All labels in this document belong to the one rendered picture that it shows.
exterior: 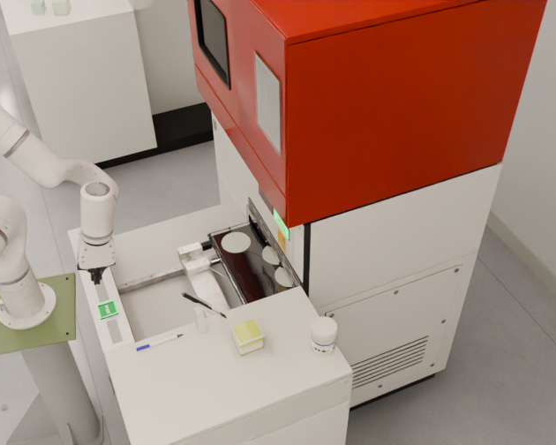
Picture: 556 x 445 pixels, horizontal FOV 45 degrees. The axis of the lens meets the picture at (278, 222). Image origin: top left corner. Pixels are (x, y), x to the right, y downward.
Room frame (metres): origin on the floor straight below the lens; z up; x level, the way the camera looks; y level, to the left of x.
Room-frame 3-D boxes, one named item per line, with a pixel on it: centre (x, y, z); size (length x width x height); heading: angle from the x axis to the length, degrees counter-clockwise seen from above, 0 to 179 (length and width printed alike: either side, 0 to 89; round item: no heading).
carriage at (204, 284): (1.44, 0.24, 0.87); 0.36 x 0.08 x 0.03; 23
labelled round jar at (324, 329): (1.13, -0.12, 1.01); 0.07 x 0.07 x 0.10
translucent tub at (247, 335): (1.14, 0.09, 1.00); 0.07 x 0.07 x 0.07; 23
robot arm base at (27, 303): (1.40, 0.84, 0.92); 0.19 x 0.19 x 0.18
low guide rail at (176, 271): (1.56, 0.31, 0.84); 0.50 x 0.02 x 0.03; 113
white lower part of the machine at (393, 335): (1.87, -0.23, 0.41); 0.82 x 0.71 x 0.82; 23
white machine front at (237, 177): (1.74, 0.08, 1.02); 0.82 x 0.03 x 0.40; 23
